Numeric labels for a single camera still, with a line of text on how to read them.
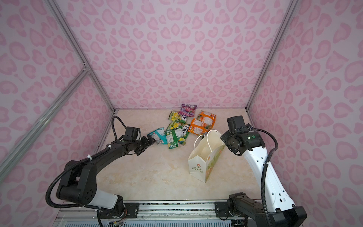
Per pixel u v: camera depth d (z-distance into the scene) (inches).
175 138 38.5
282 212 14.3
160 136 39.1
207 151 37.2
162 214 28.4
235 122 21.1
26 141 22.0
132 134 28.3
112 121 28.3
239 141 18.8
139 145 30.7
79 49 33.1
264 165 16.5
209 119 43.3
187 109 45.2
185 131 40.8
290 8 27.6
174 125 42.0
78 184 17.1
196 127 40.8
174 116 43.4
